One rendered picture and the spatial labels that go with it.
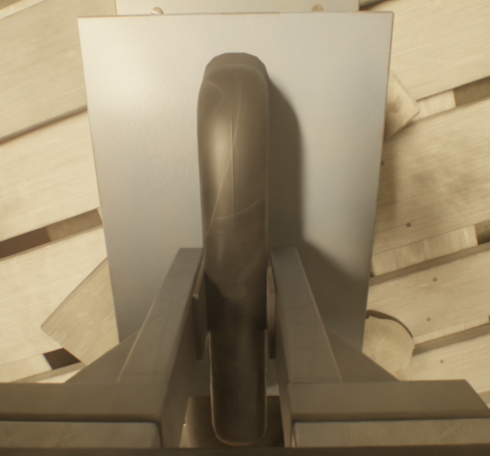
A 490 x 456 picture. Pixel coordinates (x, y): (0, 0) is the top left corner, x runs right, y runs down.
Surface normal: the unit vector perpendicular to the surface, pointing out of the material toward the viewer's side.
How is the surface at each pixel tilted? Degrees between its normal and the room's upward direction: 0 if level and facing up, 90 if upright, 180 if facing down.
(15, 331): 0
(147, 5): 0
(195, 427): 47
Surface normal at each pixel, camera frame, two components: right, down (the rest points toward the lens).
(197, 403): -0.64, 0.23
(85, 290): 0.00, 0.29
